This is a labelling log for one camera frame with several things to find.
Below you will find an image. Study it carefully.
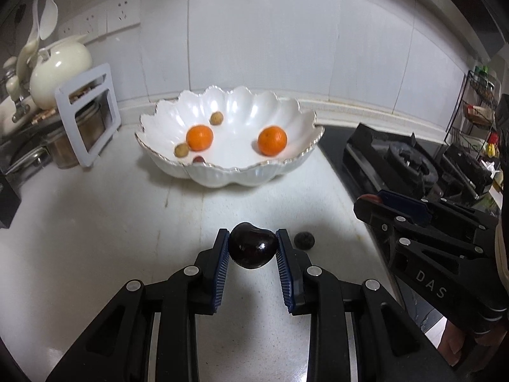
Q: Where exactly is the black gas stove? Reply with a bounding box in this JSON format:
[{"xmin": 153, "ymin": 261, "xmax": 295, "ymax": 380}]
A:
[{"xmin": 317, "ymin": 122, "xmax": 502, "ymax": 331}]

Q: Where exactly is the cream ceramic teapot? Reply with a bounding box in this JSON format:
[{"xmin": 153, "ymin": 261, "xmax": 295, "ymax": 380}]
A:
[{"xmin": 28, "ymin": 35, "xmax": 92, "ymax": 110}]

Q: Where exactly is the dark cherry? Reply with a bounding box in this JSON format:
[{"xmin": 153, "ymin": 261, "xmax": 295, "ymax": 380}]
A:
[{"xmin": 228, "ymin": 223, "xmax": 279, "ymax": 269}]

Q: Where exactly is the orange tangerine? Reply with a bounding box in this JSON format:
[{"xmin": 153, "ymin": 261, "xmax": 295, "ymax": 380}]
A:
[
  {"xmin": 257, "ymin": 126, "xmax": 287, "ymax": 157},
  {"xmin": 185, "ymin": 125, "xmax": 214, "ymax": 152}
]

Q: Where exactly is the dark blueberry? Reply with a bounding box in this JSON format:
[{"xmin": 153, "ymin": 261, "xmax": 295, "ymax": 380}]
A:
[{"xmin": 294, "ymin": 231, "xmax": 316, "ymax": 251}]

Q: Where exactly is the glass jar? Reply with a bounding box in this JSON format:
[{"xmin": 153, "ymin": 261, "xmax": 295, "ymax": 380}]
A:
[{"xmin": 46, "ymin": 101, "xmax": 106, "ymax": 169}]

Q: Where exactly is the white hanging spoon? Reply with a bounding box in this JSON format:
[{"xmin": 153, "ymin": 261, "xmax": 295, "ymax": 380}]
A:
[{"xmin": 39, "ymin": 0, "xmax": 59, "ymax": 40}]

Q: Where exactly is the black knife block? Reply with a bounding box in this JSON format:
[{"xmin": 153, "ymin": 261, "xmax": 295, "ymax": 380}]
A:
[{"xmin": 0, "ymin": 174, "xmax": 21, "ymax": 229}]

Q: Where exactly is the person's hand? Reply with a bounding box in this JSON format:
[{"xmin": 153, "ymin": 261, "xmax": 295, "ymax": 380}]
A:
[{"xmin": 437, "ymin": 321, "xmax": 506, "ymax": 369}]

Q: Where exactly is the white frame rack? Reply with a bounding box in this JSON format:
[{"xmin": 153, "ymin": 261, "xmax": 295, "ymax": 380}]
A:
[{"xmin": 54, "ymin": 63, "xmax": 121, "ymax": 168}]

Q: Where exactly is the white scalloped shell bowl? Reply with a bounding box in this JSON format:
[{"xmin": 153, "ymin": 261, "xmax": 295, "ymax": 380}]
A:
[{"xmin": 135, "ymin": 86, "xmax": 324, "ymax": 188}]

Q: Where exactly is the tan longan fruit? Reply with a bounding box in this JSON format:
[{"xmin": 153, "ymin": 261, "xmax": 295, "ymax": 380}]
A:
[
  {"xmin": 173, "ymin": 143, "xmax": 190, "ymax": 159},
  {"xmin": 210, "ymin": 111, "xmax": 223, "ymax": 126}
]

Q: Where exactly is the white wall socket strip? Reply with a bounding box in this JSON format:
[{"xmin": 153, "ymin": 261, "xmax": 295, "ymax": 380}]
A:
[{"xmin": 57, "ymin": 0, "xmax": 141, "ymax": 44}]

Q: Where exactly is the red grape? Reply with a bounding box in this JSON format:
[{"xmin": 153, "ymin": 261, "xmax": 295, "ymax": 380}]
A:
[
  {"xmin": 192, "ymin": 156, "xmax": 205, "ymax": 164},
  {"xmin": 357, "ymin": 194, "xmax": 381, "ymax": 203}
]

